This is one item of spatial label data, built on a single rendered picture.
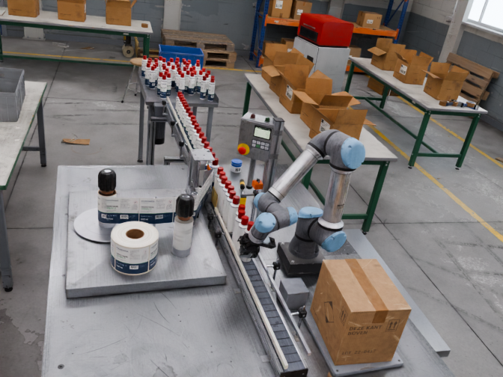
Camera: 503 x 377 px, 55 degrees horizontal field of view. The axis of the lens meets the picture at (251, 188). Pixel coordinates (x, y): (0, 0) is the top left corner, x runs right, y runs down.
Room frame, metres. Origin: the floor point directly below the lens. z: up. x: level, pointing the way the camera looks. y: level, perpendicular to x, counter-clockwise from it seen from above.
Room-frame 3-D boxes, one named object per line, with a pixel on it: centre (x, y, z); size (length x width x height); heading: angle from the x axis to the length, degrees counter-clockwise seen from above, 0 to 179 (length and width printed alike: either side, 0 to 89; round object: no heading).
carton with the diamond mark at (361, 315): (1.50, -0.49, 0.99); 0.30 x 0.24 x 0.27; 17
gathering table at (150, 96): (4.24, 0.82, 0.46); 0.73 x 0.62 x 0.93; 22
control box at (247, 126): (2.14, 0.01, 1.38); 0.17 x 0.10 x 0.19; 77
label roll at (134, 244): (1.71, 0.46, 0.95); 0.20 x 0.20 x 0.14
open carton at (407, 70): (6.45, -1.78, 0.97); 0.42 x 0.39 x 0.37; 106
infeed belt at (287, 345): (2.01, 0.04, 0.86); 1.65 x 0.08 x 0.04; 22
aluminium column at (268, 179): (2.10, -0.07, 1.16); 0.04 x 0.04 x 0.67; 22
